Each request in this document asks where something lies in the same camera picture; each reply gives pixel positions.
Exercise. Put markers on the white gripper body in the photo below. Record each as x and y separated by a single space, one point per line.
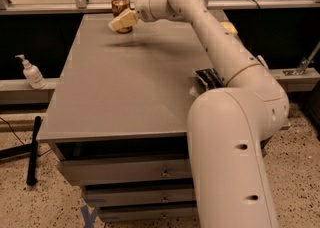
144 5

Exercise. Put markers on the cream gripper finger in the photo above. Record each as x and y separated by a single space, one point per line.
124 22

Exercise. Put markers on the orange soda can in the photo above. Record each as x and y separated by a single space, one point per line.
118 6

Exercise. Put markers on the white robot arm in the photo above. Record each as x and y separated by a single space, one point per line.
226 126

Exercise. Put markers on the yellow sponge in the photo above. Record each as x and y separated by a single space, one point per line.
230 27

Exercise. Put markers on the blue chip bag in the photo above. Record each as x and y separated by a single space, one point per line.
208 78

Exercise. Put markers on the grey drawer cabinet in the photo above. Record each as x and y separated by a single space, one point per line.
125 95

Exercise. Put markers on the white pump bottle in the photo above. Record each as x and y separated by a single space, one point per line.
32 73

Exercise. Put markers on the black stand leg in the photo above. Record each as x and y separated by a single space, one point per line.
31 149

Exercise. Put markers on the top grey drawer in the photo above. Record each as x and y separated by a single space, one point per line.
125 170

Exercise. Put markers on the grey drawer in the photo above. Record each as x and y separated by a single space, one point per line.
139 196
125 170
147 212

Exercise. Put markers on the middle grey drawer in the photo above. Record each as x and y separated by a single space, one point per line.
139 196

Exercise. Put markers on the bottom grey drawer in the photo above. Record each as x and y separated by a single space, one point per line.
147 212

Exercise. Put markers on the blue tape cross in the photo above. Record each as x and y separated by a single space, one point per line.
88 217

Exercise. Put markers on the metal bracket on ledge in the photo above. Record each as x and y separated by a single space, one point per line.
304 63

